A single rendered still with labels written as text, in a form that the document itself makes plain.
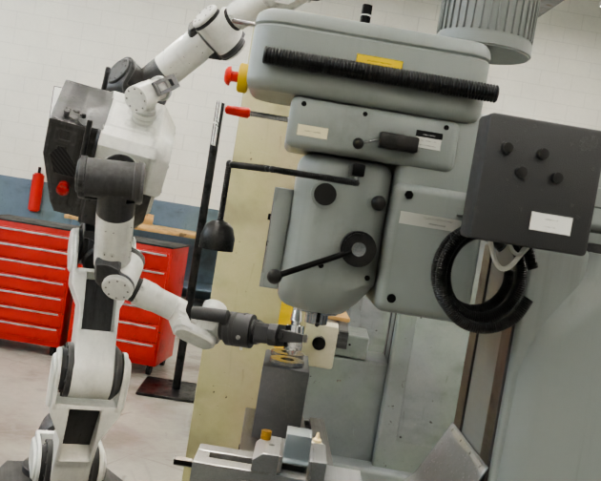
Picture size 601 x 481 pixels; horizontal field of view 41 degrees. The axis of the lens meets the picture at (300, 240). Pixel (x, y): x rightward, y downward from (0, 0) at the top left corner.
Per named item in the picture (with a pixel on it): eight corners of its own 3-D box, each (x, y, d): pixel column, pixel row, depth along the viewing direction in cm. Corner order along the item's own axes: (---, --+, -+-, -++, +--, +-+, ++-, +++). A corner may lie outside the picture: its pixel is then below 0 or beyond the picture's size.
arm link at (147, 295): (163, 328, 207) (93, 295, 202) (172, 303, 215) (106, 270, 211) (180, 303, 201) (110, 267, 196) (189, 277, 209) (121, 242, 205)
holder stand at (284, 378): (250, 437, 205) (262, 360, 204) (255, 413, 227) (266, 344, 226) (298, 445, 205) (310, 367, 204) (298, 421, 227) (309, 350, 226)
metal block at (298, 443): (281, 462, 163) (286, 433, 163) (282, 452, 169) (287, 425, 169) (307, 467, 163) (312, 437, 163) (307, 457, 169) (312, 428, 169)
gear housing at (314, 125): (283, 145, 156) (292, 94, 156) (282, 152, 181) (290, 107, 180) (454, 173, 157) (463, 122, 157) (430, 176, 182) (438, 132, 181)
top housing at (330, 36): (243, 84, 155) (257, 1, 154) (248, 100, 181) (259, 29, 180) (484, 125, 156) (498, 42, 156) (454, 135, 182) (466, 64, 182)
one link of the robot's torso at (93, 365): (50, 400, 215) (67, 236, 231) (116, 404, 221) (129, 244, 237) (56, 390, 201) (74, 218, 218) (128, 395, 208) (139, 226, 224)
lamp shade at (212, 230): (192, 244, 169) (196, 216, 169) (222, 248, 173) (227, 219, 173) (208, 250, 163) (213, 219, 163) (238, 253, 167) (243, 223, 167)
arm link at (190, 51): (245, 31, 220) (182, 81, 226) (214, -5, 213) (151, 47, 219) (247, 48, 210) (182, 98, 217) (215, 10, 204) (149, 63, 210)
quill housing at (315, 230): (275, 309, 160) (300, 148, 158) (275, 296, 180) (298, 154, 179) (369, 324, 161) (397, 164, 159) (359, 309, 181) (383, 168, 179)
